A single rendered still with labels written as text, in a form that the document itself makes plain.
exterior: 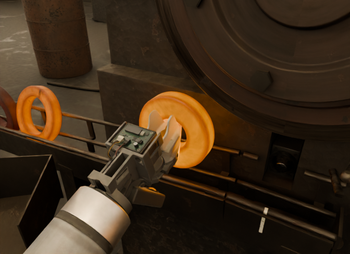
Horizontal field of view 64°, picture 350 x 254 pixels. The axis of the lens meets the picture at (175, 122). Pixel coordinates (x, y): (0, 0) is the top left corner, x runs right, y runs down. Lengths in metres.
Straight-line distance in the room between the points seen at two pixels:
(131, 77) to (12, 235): 0.43
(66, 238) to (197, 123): 0.27
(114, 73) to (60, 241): 0.45
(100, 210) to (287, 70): 0.28
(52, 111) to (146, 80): 0.35
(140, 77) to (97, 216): 0.39
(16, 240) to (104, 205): 0.36
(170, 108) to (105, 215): 0.22
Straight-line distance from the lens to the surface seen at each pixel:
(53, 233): 0.39
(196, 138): 0.52
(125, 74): 0.71
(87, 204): 0.39
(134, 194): 0.45
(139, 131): 0.44
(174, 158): 0.48
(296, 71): 0.34
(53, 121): 0.91
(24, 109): 1.03
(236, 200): 0.58
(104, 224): 0.39
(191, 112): 0.50
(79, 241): 0.38
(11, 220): 0.77
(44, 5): 3.12
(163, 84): 0.64
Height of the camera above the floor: 1.12
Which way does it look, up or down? 30 degrees down
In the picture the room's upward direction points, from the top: straight up
